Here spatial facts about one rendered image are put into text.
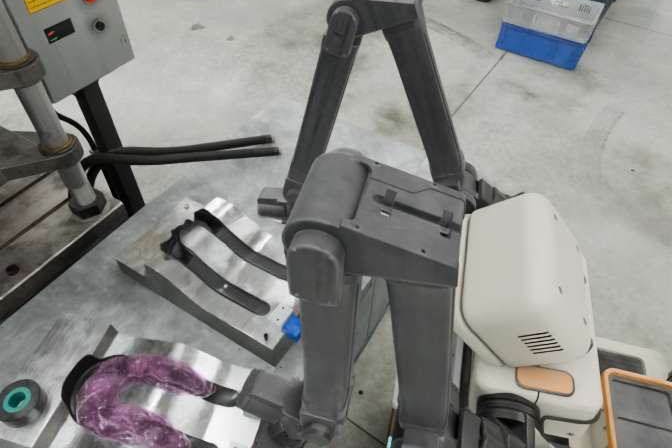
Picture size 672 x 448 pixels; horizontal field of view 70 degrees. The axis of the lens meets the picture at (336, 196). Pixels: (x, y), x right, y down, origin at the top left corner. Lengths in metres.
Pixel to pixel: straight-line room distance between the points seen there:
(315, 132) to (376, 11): 0.25
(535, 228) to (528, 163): 2.35
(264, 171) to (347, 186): 1.23
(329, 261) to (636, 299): 2.35
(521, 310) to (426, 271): 0.31
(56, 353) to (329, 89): 0.79
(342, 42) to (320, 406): 0.49
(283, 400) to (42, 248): 1.03
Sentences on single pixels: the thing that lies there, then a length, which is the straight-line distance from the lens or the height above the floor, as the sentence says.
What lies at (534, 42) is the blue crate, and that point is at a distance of 4.00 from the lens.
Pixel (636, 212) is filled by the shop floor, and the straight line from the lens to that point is 3.02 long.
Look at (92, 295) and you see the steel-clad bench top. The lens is 1.40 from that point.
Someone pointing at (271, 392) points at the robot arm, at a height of 1.22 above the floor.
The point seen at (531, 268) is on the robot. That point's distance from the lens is 0.66.
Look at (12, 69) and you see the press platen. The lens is 1.31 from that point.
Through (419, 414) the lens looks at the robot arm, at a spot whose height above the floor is 1.32.
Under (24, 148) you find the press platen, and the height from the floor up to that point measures 1.04.
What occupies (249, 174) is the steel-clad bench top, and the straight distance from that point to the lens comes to 1.58.
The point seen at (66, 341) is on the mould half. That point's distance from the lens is 1.22.
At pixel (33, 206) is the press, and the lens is 1.72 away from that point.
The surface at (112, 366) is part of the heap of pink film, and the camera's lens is 1.17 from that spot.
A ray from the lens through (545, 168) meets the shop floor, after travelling 3.05.
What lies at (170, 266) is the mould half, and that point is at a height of 0.93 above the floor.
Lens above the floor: 1.88
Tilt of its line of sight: 46 degrees down
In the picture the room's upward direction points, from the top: 2 degrees clockwise
